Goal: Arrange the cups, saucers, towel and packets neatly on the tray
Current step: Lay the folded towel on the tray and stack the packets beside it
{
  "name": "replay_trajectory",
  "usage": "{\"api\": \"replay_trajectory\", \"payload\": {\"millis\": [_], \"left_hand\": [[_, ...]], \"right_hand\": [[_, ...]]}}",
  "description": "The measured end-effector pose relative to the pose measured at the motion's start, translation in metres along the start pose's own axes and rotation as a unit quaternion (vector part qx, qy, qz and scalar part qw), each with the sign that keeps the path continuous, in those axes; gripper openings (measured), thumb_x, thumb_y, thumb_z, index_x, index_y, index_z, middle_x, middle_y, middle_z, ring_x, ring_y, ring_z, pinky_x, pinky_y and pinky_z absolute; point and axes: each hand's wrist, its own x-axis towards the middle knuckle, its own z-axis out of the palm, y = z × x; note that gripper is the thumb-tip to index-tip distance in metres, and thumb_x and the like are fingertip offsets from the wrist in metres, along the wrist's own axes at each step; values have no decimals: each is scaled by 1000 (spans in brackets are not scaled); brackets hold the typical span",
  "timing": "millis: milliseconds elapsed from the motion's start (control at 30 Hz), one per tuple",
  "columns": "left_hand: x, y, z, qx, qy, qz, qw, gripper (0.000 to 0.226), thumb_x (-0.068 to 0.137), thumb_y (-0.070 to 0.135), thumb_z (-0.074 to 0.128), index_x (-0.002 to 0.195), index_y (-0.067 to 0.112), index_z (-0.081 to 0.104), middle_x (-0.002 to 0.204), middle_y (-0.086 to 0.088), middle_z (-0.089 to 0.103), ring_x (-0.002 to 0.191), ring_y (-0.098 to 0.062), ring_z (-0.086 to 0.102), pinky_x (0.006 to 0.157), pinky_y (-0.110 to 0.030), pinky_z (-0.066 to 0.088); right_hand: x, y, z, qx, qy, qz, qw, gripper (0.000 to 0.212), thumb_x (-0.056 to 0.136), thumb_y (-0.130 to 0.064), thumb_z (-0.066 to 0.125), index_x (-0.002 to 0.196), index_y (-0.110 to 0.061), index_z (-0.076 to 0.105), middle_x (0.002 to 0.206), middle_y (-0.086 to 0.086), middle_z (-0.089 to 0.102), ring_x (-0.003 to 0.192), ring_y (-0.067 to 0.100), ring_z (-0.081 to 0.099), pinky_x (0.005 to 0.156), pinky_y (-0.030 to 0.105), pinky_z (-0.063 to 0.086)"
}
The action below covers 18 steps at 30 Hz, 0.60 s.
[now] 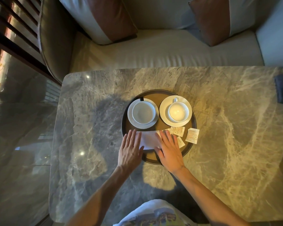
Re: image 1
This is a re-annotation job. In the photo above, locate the brown and white cushion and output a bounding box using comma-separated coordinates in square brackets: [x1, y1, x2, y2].
[58, 0, 139, 46]
[188, 0, 258, 47]

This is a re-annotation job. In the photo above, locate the person's left hand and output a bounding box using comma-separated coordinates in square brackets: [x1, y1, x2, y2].
[118, 129, 144, 173]

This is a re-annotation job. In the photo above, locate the beige sofa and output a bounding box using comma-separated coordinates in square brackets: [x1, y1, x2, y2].
[37, 0, 283, 84]

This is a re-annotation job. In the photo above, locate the person's right hand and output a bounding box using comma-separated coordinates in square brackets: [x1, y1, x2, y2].
[154, 129, 186, 175]

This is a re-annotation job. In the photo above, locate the white paper napkin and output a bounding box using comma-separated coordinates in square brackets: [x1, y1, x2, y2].
[138, 130, 162, 151]

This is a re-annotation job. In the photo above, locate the dark wooden slatted screen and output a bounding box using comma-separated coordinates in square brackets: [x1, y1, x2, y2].
[0, 0, 62, 87]

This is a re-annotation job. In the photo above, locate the person's left forearm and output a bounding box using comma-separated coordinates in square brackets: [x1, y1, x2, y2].
[66, 165, 133, 226]

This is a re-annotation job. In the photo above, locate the white printed shirt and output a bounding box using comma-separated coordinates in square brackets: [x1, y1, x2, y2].
[113, 199, 198, 226]

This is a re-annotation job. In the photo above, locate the person's right forearm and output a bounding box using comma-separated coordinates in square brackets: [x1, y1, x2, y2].
[173, 166, 251, 226]

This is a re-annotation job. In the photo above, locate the white saucer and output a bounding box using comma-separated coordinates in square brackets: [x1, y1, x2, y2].
[159, 95, 193, 127]
[127, 98, 159, 129]

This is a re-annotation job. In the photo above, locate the round brown tray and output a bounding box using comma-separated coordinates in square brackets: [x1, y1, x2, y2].
[121, 89, 197, 165]

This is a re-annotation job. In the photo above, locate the white cup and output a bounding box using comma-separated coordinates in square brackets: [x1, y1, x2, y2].
[167, 97, 190, 123]
[132, 101, 156, 125]

